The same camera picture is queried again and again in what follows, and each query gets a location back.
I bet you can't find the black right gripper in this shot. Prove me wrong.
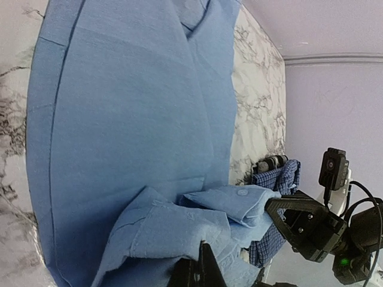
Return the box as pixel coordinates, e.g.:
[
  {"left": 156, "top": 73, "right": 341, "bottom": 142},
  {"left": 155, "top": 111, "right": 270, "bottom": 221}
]
[{"left": 265, "top": 191, "right": 382, "bottom": 285}]

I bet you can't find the light blue long sleeve shirt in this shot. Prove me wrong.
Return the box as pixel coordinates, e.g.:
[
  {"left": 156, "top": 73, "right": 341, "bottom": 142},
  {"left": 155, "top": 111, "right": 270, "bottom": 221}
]
[{"left": 26, "top": 1, "right": 277, "bottom": 286}]

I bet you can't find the blue checked folded shirt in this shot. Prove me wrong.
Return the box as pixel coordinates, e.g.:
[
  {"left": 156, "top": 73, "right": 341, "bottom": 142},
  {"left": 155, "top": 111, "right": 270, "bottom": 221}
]
[{"left": 248, "top": 160, "right": 302, "bottom": 267}]

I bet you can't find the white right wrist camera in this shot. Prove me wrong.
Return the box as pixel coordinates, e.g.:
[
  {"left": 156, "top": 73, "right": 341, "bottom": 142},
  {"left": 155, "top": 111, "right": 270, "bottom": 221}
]
[{"left": 318, "top": 148, "right": 352, "bottom": 217}]

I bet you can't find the right aluminium corner post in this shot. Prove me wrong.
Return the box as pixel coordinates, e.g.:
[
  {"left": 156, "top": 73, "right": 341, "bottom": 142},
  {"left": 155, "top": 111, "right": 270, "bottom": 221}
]
[{"left": 283, "top": 52, "right": 382, "bottom": 66}]

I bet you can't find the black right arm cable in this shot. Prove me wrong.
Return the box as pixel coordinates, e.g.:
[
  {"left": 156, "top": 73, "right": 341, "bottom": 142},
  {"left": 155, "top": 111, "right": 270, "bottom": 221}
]
[{"left": 323, "top": 179, "right": 383, "bottom": 287}]

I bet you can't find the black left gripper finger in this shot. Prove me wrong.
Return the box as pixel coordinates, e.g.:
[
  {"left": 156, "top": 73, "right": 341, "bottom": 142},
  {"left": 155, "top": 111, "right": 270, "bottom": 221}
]
[{"left": 170, "top": 242, "right": 227, "bottom": 287}]

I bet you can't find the grey striped folded shirt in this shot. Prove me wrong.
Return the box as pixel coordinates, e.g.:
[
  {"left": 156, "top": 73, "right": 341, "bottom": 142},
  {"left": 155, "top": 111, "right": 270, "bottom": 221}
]
[{"left": 254, "top": 155, "right": 288, "bottom": 173}]

